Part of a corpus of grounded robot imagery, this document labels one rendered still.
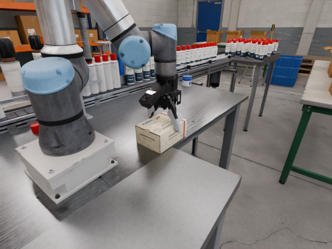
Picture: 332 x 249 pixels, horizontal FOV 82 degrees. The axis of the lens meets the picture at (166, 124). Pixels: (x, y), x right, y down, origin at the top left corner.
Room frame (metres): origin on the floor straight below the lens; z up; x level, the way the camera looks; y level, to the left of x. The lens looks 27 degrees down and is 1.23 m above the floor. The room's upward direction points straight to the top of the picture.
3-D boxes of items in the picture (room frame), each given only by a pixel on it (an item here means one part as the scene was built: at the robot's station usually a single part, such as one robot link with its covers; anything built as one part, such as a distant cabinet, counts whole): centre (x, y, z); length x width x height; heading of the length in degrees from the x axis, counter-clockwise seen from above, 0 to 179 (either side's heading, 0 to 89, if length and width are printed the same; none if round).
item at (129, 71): (1.29, 0.24, 0.98); 0.05 x 0.05 x 0.20
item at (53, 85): (0.49, 0.30, 1.09); 0.13 x 0.12 x 0.14; 10
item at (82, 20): (0.98, 0.38, 1.18); 0.04 x 0.04 x 0.21
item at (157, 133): (0.65, 0.02, 0.87); 0.16 x 0.12 x 0.07; 141
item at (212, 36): (6.33, -1.44, 0.97); 0.47 x 0.41 x 0.37; 139
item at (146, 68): (1.40, 0.14, 0.98); 0.05 x 0.05 x 0.20
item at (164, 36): (0.67, 0.01, 1.18); 0.09 x 0.08 x 0.11; 100
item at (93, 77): (1.08, 0.42, 0.98); 0.05 x 0.05 x 0.20
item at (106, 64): (1.16, 0.35, 0.98); 0.05 x 0.05 x 0.20
